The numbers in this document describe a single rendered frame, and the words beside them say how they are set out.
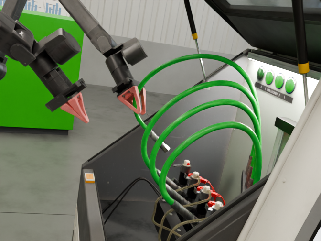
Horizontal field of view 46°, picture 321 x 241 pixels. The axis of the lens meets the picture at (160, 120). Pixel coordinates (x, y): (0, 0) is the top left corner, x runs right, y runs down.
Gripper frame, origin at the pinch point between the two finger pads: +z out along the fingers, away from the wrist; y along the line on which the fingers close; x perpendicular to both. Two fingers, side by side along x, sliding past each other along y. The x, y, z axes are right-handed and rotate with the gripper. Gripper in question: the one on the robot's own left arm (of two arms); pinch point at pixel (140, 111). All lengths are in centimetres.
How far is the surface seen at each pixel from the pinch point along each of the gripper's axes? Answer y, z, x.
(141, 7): 525, -367, 111
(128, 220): 14.2, 24.6, 28.1
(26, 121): 215, -146, 211
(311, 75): 4.0, 17.2, -45.0
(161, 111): -16.7, 9.4, -11.5
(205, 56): 0.9, -2.7, -24.8
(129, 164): 21.2, 6.6, 21.8
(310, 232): -36, 46, -30
